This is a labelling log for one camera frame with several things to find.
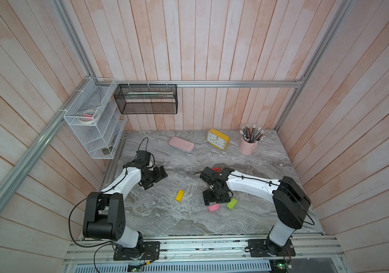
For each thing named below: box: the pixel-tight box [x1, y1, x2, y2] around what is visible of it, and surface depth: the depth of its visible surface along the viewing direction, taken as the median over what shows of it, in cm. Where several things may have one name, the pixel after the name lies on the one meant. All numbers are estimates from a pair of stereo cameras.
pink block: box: [207, 203, 221, 213], surface depth 87 cm
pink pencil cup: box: [238, 137, 258, 155], surface depth 104 cm
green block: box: [226, 197, 238, 210], surface depth 87 cm
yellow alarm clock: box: [206, 128, 231, 151], surface depth 111 cm
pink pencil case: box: [168, 136, 196, 153], surface depth 113 cm
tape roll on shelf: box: [77, 108, 101, 124], surface depth 75 cm
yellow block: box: [175, 189, 185, 202], surface depth 92 cm
